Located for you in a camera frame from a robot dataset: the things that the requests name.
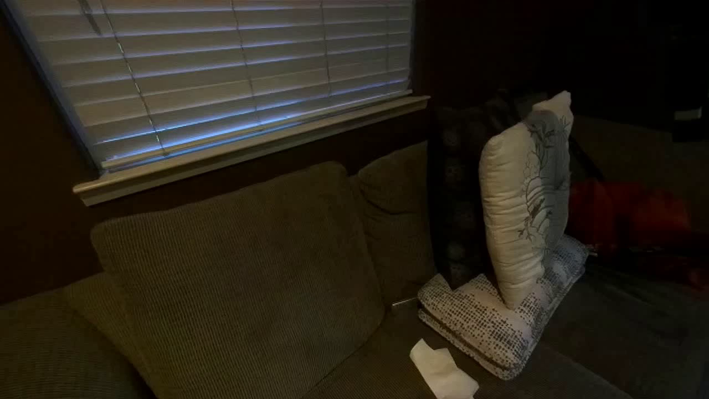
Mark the white tissue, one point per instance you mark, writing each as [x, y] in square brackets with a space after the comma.
[444, 372]

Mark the white shell print pillow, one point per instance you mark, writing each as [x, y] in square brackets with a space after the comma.
[513, 212]

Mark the black patterned pillow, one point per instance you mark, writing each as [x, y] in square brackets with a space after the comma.
[454, 199]

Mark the white window sill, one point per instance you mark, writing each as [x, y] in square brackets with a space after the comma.
[250, 147]

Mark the small olive sofa back cushion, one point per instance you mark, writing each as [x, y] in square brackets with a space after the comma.
[400, 222]

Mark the white window blinds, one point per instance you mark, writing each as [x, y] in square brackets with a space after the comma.
[222, 73]

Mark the large olive sofa back cushion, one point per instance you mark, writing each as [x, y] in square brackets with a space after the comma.
[243, 294]

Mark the flat grey patterned pillow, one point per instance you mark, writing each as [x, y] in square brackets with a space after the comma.
[488, 333]

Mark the olive brown sofa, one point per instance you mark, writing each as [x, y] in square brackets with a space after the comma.
[627, 346]

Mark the red cloth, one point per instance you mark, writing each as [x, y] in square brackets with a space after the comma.
[634, 222]

